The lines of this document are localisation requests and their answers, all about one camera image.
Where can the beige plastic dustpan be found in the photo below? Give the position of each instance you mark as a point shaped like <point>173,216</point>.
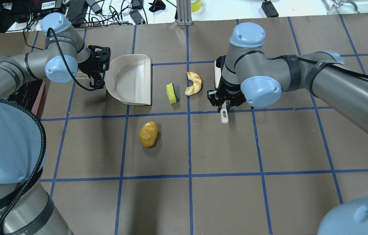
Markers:
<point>129,79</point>

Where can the yellow green sponge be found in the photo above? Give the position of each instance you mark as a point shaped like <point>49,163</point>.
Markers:
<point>171,93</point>

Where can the yellow tape roll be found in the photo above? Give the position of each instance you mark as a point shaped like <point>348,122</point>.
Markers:
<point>197,6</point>

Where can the bin with black bag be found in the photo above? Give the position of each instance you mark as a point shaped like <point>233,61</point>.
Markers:
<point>29,95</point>

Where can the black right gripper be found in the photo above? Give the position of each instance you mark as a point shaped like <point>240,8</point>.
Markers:
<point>230,90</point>

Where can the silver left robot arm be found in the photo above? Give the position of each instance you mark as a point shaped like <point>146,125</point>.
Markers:
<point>25,206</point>

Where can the aluminium frame post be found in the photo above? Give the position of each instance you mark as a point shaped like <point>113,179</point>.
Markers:
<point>184,17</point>

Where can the beige hand brush black bristles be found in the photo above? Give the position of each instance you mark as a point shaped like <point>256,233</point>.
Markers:
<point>223,111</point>

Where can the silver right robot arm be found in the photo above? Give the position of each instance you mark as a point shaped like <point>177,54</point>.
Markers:
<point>244,74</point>

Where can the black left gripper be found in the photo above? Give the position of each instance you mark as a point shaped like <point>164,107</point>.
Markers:
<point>88,65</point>

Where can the yellow toy potato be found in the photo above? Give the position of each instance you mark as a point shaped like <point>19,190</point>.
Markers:
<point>148,134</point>

